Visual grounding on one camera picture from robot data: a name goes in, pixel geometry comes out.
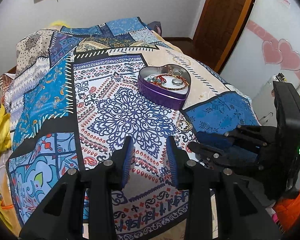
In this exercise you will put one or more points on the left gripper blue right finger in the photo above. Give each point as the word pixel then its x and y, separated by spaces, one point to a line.
pixel 171 150

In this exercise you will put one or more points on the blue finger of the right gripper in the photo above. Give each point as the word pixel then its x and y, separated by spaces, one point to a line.
pixel 215 154
pixel 214 140

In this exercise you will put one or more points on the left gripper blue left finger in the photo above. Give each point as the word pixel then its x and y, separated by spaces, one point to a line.
pixel 127 153

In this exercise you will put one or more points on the silver chain jewelry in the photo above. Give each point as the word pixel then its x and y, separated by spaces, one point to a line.
pixel 176 75

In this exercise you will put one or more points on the white suitcase with stickers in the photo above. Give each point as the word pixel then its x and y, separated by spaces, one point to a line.
pixel 263 103

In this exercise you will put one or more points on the orange cloth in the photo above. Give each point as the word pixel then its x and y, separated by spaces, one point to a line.
pixel 286 213

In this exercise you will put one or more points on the purple heart-shaped tin box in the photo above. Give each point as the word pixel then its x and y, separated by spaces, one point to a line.
pixel 155 84

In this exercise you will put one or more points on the blue patchwork bedspread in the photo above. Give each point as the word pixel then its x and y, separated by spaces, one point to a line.
pixel 75 98

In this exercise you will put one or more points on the white sliding wardrobe door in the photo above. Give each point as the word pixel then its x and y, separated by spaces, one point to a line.
pixel 269 44

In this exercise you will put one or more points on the dark purple bag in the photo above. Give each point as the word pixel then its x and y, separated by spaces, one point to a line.
pixel 155 26

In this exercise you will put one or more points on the yellow plush toy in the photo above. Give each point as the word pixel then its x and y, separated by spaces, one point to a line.
pixel 58 24

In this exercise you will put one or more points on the brown wooden wardrobe frame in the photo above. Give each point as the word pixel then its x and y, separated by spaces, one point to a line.
pixel 219 27

